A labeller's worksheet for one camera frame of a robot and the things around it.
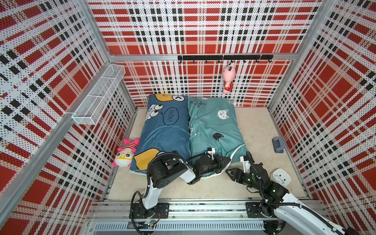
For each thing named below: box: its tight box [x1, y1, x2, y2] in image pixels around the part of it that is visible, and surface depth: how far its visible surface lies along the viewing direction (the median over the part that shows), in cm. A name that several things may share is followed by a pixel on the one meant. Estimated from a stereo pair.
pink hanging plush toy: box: [222, 62, 236, 94], surface depth 95 cm
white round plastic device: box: [270, 167, 292, 188], surface depth 84 cm
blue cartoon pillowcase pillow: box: [129, 93, 190, 176], surface depth 94 cm
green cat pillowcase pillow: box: [188, 95, 248, 179], surface depth 98 cm
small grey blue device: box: [271, 136, 285, 154], surface depth 98 cm
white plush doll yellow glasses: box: [112, 138, 141, 168], surface depth 88 cm
